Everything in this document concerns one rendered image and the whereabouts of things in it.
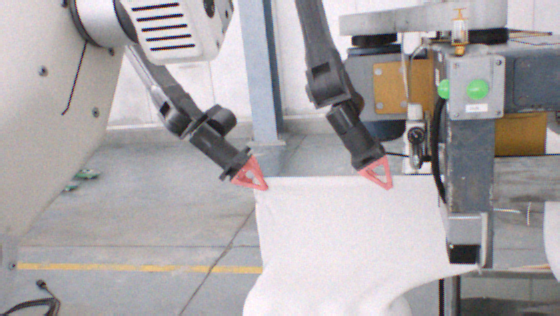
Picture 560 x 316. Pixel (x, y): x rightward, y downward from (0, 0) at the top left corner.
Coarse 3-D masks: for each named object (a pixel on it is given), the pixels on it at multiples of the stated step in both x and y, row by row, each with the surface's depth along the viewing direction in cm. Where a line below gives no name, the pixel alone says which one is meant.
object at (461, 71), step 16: (448, 64) 69; (464, 64) 67; (480, 64) 67; (496, 64) 66; (448, 80) 70; (464, 80) 68; (496, 80) 67; (464, 96) 68; (496, 96) 67; (448, 112) 72; (464, 112) 69; (480, 112) 68; (496, 112) 68
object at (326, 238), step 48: (288, 192) 103; (336, 192) 100; (384, 192) 97; (432, 192) 95; (288, 240) 106; (336, 240) 103; (384, 240) 100; (432, 240) 98; (288, 288) 104; (336, 288) 101; (384, 288) 99
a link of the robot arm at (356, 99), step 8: (344, 72) 90; (344, 80) 89; (352, 88) 92; (344, 96) 90; (352, 96) 90; (360, 96) 100; (320, 104) 93; (328, 104) 92; (352, 104) 96; (360, 104) 98; (360, 112) 98
